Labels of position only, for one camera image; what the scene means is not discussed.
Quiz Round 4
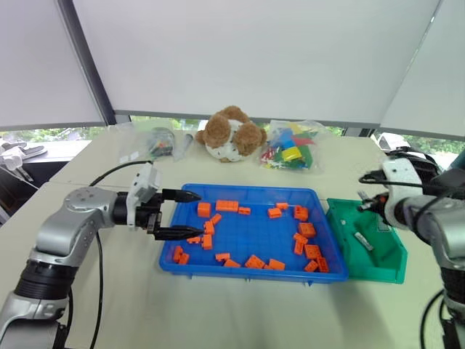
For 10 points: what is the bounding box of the dark teal object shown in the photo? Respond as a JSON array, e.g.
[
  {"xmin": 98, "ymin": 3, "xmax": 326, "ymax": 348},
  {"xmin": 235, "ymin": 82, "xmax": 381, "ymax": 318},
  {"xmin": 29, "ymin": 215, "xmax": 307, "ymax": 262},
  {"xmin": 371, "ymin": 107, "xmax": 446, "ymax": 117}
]
[{"xmin": 445, "ymin": 148, "xmax": 465, "ymax": 172}]

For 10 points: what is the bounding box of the white roller blind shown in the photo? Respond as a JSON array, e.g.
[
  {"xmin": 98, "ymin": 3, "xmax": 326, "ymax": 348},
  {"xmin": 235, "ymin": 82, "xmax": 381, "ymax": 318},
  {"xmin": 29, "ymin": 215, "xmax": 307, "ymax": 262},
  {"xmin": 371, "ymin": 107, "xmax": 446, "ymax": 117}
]
[
  {"xmin": 71, "ymin": 0, "xmax": 443, "ymax": 124},
  {"xmin": 0, "ymin": 0, "xmax": 107, "ymax": 131},
  {"xmin": 379, "ymin": 0, "xmax": 465, "ymax": 138}
]

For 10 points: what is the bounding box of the grey window post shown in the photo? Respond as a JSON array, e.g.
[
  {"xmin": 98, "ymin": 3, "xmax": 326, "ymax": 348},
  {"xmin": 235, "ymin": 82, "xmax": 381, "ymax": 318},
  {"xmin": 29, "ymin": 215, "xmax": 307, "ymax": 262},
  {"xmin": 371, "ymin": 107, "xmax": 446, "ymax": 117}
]
[{"xmin": 57, "ymin": 0, "xmax": 118, "ymax": 127}]

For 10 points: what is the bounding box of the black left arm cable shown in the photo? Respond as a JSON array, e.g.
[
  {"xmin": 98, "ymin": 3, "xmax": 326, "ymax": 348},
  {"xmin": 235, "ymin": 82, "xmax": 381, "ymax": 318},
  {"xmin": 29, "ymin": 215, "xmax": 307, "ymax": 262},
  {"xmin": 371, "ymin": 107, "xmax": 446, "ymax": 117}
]
[{"xmin": 86, "ymin": 159, "xmax": 153, "ymax": 349}]

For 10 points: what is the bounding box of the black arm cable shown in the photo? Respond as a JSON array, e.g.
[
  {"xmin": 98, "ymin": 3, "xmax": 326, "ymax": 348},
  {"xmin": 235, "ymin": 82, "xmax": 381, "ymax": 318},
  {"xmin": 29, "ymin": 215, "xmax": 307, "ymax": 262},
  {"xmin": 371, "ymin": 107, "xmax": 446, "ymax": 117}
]
[
  {"xmin": 384, "ymin": 151, "xmax": 450, "ymax": 233},
  {"xmin": 86, "ymin": 159, "xmax": 153, "ymax": 349}
]

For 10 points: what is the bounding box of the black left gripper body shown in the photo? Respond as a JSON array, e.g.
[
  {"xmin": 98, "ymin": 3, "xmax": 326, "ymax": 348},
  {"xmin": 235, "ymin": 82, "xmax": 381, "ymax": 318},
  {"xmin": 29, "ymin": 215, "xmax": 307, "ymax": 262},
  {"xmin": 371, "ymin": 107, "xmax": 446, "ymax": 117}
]
[{"xmin": 134, "ymin": 191, "xmax": 165, "ymax": 236}]

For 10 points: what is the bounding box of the clear bag of small parts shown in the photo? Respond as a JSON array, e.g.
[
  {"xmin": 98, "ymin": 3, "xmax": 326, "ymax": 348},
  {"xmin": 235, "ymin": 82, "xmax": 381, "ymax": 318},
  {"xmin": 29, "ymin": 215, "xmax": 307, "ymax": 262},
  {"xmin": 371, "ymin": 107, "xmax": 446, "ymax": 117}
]
[{"xmin": 118, "ymin": 124, "xmax": 182, "ymax": 164}]

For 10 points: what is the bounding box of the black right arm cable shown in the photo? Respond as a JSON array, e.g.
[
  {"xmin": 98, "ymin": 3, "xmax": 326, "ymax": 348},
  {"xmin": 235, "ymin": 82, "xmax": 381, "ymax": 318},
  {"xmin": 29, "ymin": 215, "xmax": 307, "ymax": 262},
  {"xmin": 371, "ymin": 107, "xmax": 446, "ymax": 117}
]
[{"xmin": 384, "ymin": 151, "xmax": 450, "ymax": 233}]

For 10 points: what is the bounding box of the yellow toy block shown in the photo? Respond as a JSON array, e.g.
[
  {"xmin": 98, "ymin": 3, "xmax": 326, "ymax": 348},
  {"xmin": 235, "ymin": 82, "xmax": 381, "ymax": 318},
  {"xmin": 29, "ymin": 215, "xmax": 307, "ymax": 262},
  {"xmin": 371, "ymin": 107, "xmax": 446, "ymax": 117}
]
[{"xmin": 282, "ymin": 146, "xmax": 303, "ymax": 163}]

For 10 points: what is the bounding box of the blue plastic bin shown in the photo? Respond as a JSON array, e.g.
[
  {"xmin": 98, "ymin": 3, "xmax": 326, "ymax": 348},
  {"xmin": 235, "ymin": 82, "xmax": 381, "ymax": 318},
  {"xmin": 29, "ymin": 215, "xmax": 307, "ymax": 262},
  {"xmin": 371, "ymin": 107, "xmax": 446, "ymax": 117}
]
[{"xmin": 158, "ymin": 183, "xmax": 349, "ymax": 284}]

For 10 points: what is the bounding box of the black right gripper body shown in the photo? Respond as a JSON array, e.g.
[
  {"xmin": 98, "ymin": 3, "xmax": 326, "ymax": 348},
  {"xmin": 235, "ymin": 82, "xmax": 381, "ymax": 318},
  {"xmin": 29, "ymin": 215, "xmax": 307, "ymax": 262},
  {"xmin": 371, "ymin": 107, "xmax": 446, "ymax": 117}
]
[{"xmin": 371, "ymin": 193, "xmax": 389, "ymax": 217}]

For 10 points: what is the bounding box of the clear bag with grey tool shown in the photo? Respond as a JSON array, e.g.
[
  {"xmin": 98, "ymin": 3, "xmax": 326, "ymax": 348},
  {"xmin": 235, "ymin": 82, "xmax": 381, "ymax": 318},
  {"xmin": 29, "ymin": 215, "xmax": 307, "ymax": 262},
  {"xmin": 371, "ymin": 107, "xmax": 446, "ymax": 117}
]
[{"xmin": 173, "ymin": 131, "xmax": 198, "ymax": 161}]

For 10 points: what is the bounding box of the grey shoe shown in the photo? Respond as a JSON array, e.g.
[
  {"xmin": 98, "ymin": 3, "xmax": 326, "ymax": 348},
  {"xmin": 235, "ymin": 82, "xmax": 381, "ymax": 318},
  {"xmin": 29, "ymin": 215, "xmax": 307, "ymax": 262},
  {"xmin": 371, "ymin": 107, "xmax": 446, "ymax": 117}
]
[{"xmin": 16, "ymin": 144, "xmax": 47, "ymax": 160}]

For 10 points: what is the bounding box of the green plastic bin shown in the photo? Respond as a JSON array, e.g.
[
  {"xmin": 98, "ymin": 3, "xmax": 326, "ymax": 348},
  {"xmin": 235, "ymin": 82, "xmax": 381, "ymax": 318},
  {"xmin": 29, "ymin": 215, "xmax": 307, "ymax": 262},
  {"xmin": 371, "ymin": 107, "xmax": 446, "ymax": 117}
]
[{"xmin": 325, "ymin": 198, "xmax": 408, "ymax": 285}]

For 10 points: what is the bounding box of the black side desk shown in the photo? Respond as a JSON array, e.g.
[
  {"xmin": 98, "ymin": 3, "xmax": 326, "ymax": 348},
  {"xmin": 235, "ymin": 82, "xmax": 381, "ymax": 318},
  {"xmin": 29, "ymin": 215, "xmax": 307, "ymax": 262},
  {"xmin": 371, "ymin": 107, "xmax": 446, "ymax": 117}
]
[{"xmin": 0, "ymin": 158, "xmax": 76, "ymax": 227}]

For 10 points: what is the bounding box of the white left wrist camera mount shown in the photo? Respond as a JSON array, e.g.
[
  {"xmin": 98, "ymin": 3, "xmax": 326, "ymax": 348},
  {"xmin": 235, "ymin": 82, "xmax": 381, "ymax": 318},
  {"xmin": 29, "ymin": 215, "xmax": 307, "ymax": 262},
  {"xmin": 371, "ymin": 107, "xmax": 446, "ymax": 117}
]
[{"xmin": 126, "ymin": 162, "xmax": 163, "ymax": 228}]

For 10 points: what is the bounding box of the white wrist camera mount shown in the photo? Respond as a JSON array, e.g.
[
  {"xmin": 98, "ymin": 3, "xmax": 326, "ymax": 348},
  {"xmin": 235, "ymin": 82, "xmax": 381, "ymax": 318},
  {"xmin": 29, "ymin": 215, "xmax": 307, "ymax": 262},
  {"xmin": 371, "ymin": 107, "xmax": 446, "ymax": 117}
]
[
  {"xmin": 126, "ymin": 162, "xmax": 163, "ymax": 228},
  {"xmin": 380, "ymin": 154, "xmax": 426, "ymax": 229}
]

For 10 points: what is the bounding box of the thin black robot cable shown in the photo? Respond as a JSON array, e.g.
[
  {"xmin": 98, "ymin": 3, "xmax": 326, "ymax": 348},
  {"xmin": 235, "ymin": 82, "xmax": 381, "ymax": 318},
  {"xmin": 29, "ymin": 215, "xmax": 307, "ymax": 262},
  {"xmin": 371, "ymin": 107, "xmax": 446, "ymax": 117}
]
[{"xmin": 420, "ymin": 288, "xmax": 447, "ymax": 349}]

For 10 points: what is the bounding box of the brown and white plush toy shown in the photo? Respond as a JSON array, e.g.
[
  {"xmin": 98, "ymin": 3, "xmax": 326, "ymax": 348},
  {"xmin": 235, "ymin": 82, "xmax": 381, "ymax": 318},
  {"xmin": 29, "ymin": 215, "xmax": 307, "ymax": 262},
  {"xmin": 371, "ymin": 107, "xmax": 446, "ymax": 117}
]
[{"xmin": 195, "ymin": 105, "xmax": 268, "ymax": 164}]

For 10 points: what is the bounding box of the clear bag of colourful toys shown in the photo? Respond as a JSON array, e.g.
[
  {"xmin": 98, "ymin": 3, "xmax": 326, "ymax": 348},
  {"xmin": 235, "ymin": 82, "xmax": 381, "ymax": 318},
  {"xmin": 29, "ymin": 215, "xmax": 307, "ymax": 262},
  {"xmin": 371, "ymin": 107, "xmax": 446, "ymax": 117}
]
[{"xmin": 259, "ymin": 119, "xmax": 327, "ymax": 172}]

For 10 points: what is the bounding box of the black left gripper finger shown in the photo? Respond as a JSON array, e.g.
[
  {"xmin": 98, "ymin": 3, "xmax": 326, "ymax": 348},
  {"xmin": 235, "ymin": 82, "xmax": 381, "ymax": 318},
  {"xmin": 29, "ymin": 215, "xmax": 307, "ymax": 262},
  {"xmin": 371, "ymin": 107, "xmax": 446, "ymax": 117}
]
[
  {"xmin": 152, "ymin": 225, "xmax": 205, "ymax": 241},
  {"xmin": 161, "ymin": 188, "xmax": 203, "ymax": 204}
]

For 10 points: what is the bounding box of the silver battery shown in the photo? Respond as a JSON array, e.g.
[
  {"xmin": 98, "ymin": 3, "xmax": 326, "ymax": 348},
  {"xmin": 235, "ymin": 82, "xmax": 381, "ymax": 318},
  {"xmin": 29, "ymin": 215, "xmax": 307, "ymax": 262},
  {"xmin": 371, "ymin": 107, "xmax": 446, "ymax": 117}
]
[{"xmin": 355, "ymin": 232, "xmax": 375, "ymax": 252}]

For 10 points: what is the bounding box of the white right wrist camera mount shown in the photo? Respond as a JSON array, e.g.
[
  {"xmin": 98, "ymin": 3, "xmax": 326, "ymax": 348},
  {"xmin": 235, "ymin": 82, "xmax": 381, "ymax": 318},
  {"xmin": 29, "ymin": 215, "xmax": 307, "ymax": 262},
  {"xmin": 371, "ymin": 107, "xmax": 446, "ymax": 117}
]
[{"xmin": 380, "ymin": 154, "xmax": 426, "ymax": 229}]

